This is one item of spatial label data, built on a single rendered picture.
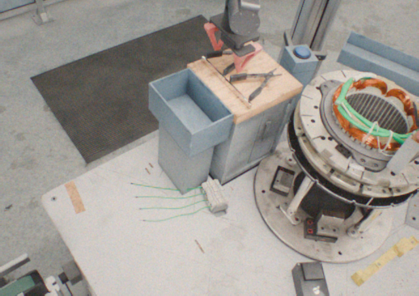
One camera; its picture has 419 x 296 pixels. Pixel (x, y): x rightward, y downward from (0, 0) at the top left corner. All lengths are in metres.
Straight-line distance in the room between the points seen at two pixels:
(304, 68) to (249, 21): 0.38
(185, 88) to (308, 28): 0.47
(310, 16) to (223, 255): 0.72
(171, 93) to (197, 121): 0.09
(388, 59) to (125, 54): 1.78
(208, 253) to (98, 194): 0.32
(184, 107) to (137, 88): 1.44
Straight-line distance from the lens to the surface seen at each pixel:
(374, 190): 0.82
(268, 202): 1.04
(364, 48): 1.22
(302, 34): 1.27
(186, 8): 3.08
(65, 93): 2.38
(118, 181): 1.05
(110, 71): 2.49
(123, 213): 1.00
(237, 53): 0.83
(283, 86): 0.92
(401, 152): 0.79
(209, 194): 1.00
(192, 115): 0.92
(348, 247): 1.05
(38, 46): 2.77
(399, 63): 1.22
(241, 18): 0.73
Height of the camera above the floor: 1.67
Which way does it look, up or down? 50 degrees down
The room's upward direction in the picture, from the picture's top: 10 degrees clockwise
